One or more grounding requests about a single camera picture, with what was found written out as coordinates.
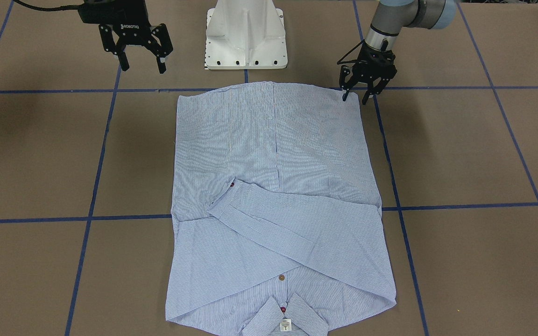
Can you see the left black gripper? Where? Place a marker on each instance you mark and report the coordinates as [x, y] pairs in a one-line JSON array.
[[374, 61]]

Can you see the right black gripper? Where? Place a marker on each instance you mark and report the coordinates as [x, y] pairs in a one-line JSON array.
[[132, 31]]

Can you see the light blue striped shirt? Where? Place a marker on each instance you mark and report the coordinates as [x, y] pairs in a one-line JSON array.
[[276, 214]]

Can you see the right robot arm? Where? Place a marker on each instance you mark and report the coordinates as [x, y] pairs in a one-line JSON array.
[[69, 7]]

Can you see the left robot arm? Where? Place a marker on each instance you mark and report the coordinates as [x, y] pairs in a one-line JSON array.
[[392, 15]]

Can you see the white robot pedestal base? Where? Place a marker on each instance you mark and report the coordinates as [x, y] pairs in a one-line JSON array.
[[245, 35]]

